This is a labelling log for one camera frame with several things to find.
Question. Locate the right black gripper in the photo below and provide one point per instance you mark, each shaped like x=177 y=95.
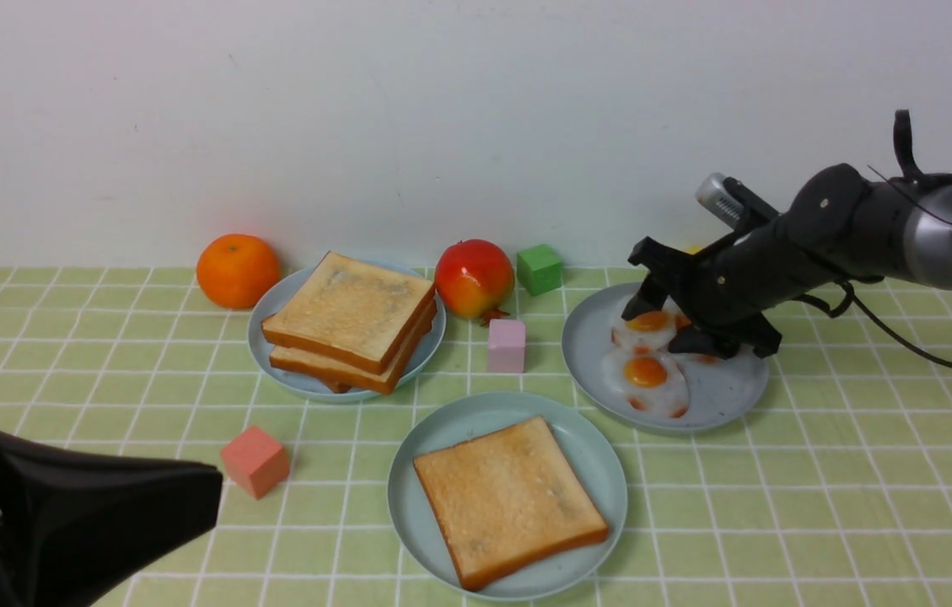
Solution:
x=726 y=289

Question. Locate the toast slice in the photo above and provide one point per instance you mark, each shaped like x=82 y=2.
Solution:
x=322 y=367
x=336 y=388
x=507 y=500
x=352 y=311

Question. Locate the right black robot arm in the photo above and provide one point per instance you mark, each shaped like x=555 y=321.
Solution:
x=892 y=229

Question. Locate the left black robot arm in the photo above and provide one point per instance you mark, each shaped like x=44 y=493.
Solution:
x=74 y=525

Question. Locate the grey plate with eggs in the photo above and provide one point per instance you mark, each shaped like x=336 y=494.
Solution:
x=718 y=394

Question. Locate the fried egg front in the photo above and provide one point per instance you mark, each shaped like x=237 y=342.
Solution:
x=649 y=383

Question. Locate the green cube block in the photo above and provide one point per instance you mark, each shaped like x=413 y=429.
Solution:
x=539 y=269

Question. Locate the light blue front plate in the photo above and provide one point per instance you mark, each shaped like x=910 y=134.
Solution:
x=586 y=449

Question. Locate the pink cube block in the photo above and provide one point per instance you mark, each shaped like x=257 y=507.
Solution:
x=506 y=346

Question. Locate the red pomegranate fruit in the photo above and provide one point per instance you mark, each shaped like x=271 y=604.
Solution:
x=475 y=278

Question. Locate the blue plate with toast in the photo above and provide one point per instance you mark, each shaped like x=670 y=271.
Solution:
x=307 y=386

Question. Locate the orange fruit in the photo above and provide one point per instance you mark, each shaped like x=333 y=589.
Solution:
x=236 y=270

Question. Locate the red cube block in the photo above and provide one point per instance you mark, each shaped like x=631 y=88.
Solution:
x=255 y=461

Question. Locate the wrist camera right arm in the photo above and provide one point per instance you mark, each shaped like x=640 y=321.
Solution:
x=737 y=206

